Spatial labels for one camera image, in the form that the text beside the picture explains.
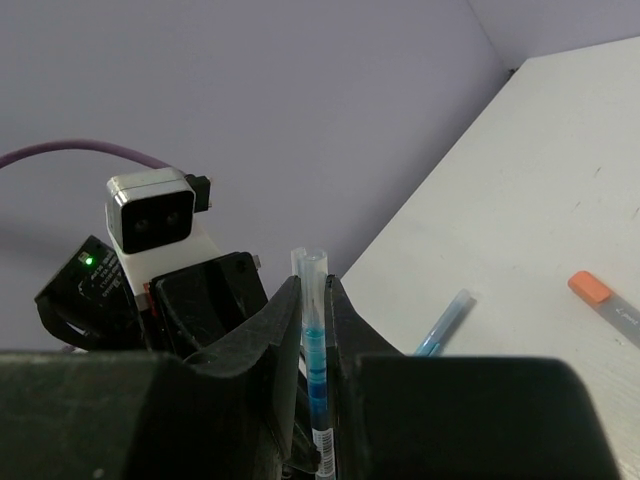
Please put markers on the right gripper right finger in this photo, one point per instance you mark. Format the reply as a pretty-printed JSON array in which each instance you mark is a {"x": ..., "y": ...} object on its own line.
[{"x": 347, "y": 336}]

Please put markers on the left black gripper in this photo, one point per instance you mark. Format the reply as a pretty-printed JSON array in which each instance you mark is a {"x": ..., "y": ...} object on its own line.
[{"x": 194, "y": 307}]

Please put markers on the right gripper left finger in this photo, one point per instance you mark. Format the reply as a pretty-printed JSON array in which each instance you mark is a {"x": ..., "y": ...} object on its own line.
[{"x": 250, "y": 379}]

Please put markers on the blue pen refill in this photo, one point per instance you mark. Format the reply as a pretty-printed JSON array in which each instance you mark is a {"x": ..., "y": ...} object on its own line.
[{"x": 313, "y": 340}]

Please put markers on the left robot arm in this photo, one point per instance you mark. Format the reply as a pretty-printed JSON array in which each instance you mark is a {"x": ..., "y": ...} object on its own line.
[{"x": 88, "y": 304}]

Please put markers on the blue highlighter pen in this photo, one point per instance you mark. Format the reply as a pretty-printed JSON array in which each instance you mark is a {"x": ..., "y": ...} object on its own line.
[{"x": 435, "y": 341}]

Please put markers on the orange capped lead case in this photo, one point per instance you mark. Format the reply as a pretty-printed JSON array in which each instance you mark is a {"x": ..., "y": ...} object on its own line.
[{"x": 619, "y": 313}]

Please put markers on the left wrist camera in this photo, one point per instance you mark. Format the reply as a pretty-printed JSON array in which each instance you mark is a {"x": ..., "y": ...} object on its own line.
[{"x": 151, "y": 221}]

